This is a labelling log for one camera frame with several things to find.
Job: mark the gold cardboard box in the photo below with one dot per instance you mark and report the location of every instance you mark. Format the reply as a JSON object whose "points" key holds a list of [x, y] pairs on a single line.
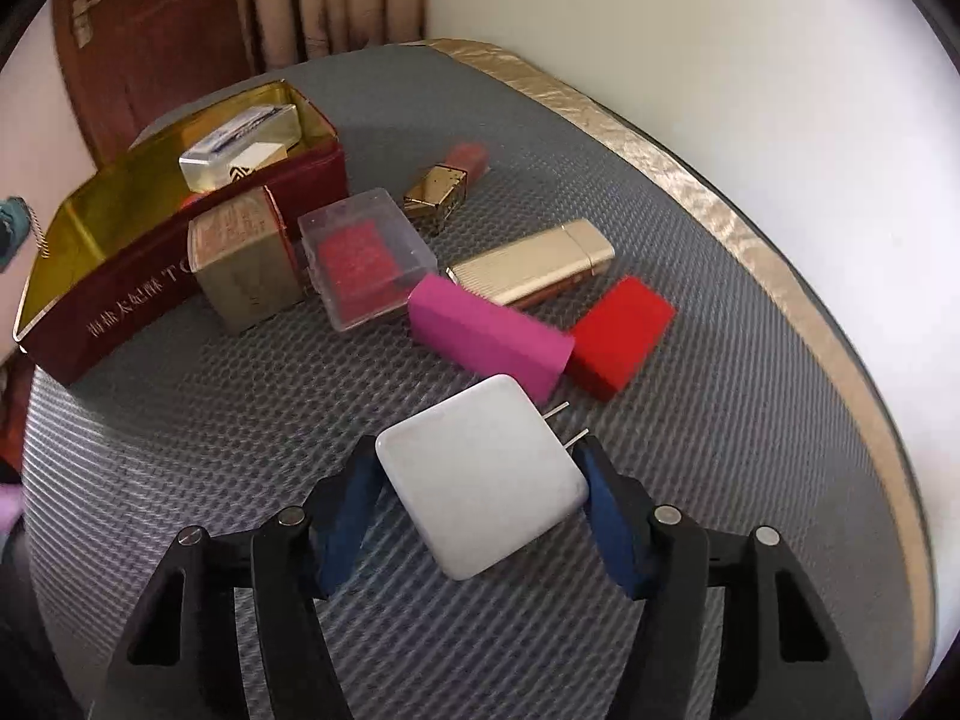
{"points": [[241, 257]]}

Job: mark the red and gold tin box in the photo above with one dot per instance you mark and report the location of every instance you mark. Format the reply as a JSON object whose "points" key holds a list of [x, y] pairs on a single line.
{"points": [[118, 244]]}

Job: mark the magenta rectangular block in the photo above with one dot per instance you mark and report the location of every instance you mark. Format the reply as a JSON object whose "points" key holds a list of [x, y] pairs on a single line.
{"points": [[487, 338]]}

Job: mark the teal keychain object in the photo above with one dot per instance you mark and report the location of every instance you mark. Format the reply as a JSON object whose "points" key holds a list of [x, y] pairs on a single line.
{"points": [[17, 223]]}

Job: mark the white charger cube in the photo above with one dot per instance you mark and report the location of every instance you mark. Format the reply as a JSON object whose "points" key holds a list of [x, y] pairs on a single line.
{"points": [[481, 475]]}

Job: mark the clear plastic card box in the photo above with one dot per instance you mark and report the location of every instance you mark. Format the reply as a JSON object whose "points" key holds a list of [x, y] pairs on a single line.
{"points": [[204, 164]]}

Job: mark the red rectangular block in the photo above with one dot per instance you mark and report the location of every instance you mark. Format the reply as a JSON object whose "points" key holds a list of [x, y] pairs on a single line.
{"points": [[614, 337]]}

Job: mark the brown wooden door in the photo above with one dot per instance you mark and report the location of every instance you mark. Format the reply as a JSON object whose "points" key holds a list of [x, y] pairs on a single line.
{"points": [[127, 62]]}

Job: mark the white zigzag pattern cube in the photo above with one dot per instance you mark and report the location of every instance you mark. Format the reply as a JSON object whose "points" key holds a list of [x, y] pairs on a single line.
{"points": [[254, 158]]}

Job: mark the clear box with red insert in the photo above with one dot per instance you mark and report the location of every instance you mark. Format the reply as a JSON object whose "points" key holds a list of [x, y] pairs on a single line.
{"points": [[364, 257]]}

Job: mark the gold and red lipstick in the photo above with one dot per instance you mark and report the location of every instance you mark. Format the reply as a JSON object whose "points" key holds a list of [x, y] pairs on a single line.
{"points": [[437, 193]]}

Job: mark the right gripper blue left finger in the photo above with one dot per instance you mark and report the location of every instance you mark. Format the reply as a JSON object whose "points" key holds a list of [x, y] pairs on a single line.
{"points": [[343, 508]]}

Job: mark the gold fabric table edge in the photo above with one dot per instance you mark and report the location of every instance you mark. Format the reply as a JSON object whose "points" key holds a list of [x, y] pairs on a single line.
{"points": [[775, 275]]}

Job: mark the gold rectangular lighter case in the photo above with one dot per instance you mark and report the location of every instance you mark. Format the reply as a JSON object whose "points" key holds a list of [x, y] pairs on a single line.
{"points": [[531, 269]]}

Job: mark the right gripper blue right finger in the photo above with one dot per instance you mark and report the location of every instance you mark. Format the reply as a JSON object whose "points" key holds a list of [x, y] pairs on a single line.
{"points": [[617, 509]]}

